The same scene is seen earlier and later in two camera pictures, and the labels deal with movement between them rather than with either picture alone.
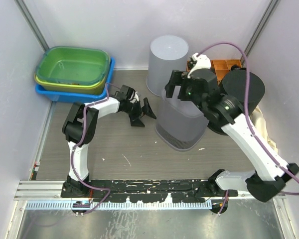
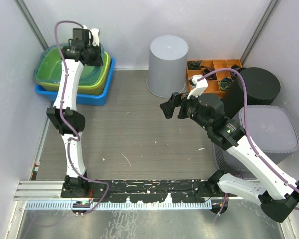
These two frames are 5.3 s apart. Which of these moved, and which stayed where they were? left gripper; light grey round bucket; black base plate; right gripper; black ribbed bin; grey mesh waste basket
Moved: left gripper; right gripper; grey mesh waste basket; black ribbed bin
Stayed: black base plate; light grey round bucket
